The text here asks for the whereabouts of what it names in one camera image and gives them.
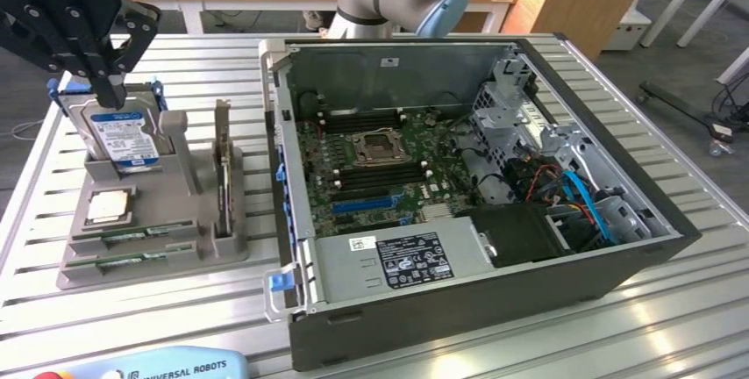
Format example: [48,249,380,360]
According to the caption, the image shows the blue expansion slot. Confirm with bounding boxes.
[330,194,395,216]

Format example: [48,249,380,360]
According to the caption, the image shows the blue disk caddy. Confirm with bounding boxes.
[45,75,166,124]

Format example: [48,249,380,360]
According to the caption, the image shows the white drawer unit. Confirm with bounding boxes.
[601,9,654,52]

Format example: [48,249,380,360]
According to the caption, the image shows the low metal disk bay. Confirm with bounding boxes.
[541,127,672,245]

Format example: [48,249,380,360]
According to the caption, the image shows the tall metal disk bay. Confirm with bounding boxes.
[470,56,565,166]

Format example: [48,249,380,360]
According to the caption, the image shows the green RAM stick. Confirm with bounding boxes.
[79,225,195,243]
[67,250,195,267]

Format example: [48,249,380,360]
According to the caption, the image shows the grey power supply unit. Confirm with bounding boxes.
[311,216,490,304]

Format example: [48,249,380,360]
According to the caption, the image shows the wooden cabinet panel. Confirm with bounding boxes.
[501,0,661,63]

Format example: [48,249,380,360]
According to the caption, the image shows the red and black wire bundle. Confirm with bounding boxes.
[522,162,587,214]

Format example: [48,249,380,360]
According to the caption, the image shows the upright expansion card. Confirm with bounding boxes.
[211,98,236,239]

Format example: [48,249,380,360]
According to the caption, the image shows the black wheeled stand base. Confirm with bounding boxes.
[636,80,749,146]

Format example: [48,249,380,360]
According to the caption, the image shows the silver CPU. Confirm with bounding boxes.
[83,189,134,225]

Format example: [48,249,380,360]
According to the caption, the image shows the small silver heatsink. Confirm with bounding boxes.
[422,204,457,223]

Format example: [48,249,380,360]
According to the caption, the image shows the blue case latch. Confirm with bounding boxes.
[266,270,292,296]

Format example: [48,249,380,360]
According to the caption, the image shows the blue flat data wire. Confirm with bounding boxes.
[559,169,605,247]

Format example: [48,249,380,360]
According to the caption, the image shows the grey parts rack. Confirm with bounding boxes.
[55,83,251,291]

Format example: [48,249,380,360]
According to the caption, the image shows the Universal Robots teach pendant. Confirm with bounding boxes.
[31,343,248,379]

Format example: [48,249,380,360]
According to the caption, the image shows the black fan shroud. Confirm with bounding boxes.
[453,203,573,268]

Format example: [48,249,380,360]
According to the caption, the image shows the metal CPU socket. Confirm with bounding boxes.
[344,126,414,169]

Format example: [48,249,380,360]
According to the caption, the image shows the green motherboard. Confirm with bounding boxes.
[295,108,489,238]

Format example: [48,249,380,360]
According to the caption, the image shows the black RAM slot white clips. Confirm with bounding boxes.
[336,171,435,188]
[332,161,431,176]
[319,118,409,129]
[318,108,406,118]

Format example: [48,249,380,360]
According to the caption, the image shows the hard disk blue label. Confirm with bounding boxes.
[65,97,164,175]

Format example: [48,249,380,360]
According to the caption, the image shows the white cable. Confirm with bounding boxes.
[9,111,52,139]

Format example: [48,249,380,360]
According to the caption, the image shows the black floor cables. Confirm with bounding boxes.
[709,75,749,128]

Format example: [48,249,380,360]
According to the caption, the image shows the black open PC case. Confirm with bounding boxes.
[259,32,704,373]

